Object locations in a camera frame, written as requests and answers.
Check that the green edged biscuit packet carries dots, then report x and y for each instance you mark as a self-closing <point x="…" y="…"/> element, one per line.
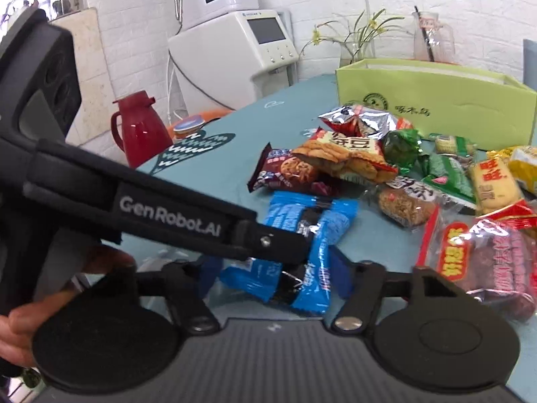
<point x="455" y="145"/>

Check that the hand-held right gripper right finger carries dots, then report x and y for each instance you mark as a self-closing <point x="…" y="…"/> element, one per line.
<point x="344" y="279"/>

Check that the blue snack packet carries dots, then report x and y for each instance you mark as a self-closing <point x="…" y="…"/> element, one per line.
<point x="312" y="287"/>
<point x="310" y="218"/>

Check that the red thermos jug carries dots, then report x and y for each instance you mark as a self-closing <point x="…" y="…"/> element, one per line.
<point x="142" y="134"/>

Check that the teal printed tablecloth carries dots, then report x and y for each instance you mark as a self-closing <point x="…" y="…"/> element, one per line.
<point x="251" y="134"/>

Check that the glass vase with plant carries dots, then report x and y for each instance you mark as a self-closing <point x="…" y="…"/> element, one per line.
<point x="356" y="52"/>

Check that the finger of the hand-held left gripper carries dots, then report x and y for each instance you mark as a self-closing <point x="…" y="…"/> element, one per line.
<point x="272" y="243"/>

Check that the orange cracker packet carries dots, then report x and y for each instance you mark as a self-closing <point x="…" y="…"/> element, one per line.
<point x="335" y="151"/>

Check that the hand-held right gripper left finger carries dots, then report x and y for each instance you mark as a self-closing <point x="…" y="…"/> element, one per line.
<point x="212" y="275"/>

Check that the jar with blue lid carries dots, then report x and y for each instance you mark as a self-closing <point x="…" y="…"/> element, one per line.
<point x="188" y="126"/>

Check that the pink wafer packet red label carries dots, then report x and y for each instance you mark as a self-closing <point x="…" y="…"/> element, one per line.
<point x="503" y="268"/>

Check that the dark red cookie packet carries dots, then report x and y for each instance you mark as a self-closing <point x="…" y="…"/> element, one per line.
<point x="285" y="172"/>

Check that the orange round object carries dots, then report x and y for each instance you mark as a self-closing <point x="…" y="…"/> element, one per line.
<point x="218" y="113"/>

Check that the silver red snack bag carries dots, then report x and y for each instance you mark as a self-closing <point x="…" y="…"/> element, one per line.
<point x="356" y="119"/>

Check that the yellow snack packet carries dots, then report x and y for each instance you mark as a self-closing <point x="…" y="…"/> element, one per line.
<point x="524" y="163"/>

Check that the yellow rice cracker packet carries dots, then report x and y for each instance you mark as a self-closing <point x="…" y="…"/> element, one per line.
<point x="495" y="184"/>

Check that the white appliance with screen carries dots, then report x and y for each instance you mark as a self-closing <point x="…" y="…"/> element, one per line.
<point x="218" y="58"/>

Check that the round rice cake packet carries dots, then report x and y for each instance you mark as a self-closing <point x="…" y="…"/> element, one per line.
<point x="402" y="205"/>

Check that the light green cardboard box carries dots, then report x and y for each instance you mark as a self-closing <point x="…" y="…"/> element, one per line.
<point x="461" y="105"/>

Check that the crumpled green foil packet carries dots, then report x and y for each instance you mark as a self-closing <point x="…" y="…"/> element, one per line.
<point x="396" y="145"/>

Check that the green packet with pink mark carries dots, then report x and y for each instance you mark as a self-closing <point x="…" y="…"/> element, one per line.
<point x="449" y="180"/>

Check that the beige stone slab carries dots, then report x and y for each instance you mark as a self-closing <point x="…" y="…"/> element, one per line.
<point x="92" y="71"/>

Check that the clear glass pitcher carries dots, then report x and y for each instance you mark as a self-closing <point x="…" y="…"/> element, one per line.
<point x="436" y="42"/>

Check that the grey cylinder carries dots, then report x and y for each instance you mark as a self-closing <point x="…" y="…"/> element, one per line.
<point x="530" y="63"/>

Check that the person's left hand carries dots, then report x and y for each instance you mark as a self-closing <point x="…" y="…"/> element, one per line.
<point x="16" y="331"/>

